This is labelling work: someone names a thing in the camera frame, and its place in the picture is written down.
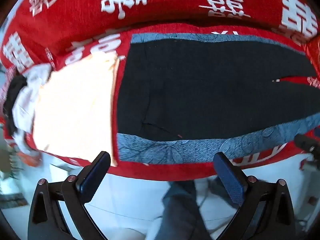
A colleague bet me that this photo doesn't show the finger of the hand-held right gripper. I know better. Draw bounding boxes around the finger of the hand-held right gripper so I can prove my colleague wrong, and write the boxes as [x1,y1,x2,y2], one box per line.
[294,127,320,156]

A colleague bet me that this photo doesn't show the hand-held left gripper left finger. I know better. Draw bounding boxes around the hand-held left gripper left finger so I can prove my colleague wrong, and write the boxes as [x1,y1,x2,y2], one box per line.
[27,151,111,240]

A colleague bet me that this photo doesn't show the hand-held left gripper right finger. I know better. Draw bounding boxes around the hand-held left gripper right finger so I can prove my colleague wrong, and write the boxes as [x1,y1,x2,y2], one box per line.
[212,152,299,240]

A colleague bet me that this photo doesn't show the black pants with blue-grey trim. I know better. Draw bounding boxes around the black pants with blue-grey trim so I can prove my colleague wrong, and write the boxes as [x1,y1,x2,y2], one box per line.
[116,33,320,166]

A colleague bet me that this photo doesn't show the person's leg in grey jeans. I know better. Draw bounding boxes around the person's leg in grey jeans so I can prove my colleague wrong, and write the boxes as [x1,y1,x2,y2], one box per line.
[153,179,213,240]

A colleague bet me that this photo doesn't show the cream folded cloth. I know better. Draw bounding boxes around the cream folded cloth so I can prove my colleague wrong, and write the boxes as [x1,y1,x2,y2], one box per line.
[32,54,121,167]

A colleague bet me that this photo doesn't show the red embroidered cushion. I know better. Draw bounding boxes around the red embroidered cushion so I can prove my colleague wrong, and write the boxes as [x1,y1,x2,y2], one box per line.
[303,37,320,80]

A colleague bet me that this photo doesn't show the white cloth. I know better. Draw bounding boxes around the white cloth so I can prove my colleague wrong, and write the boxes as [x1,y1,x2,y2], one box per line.
[12,64,53,153]

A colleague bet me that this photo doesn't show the black cloth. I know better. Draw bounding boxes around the black cloth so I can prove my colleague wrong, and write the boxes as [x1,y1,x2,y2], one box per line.
[3,76,28,136]

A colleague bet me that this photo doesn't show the red printed sofa cover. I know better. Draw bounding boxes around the red printed sofa cover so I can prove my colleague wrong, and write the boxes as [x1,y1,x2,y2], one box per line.
[0,0,320,183]

